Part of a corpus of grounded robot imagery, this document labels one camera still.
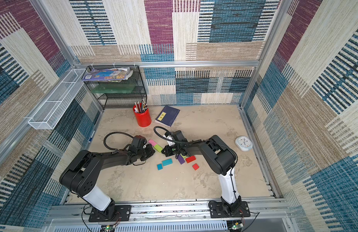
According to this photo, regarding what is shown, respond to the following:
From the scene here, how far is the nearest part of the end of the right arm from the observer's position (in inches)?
31.0

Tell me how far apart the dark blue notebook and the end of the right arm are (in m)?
0.20

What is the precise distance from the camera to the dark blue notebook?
3.63ft
